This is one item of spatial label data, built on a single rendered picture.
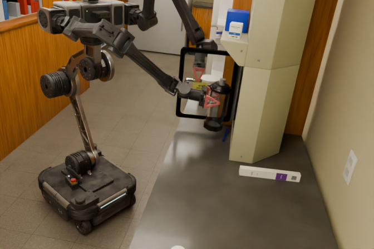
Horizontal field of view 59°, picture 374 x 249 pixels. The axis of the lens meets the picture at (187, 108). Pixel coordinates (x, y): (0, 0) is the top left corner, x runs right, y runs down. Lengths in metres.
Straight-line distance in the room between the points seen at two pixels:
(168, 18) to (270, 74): 5.13
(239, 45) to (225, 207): 0.65
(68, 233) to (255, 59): 1.79
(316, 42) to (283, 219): 0.90
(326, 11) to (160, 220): 1.23
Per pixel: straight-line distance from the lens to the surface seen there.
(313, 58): 1.84
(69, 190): 2.55
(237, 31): 1.45
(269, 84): 1.46
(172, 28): 6.48
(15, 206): 2.89
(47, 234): 2.61
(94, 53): 2.06
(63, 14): 1.87
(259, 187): 1.49
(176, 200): 1.35
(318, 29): 1.81
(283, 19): 1.40
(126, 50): 1.44
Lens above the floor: 1.82
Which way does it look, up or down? 25 degrees down
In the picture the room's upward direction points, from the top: 5 degrees clockwise
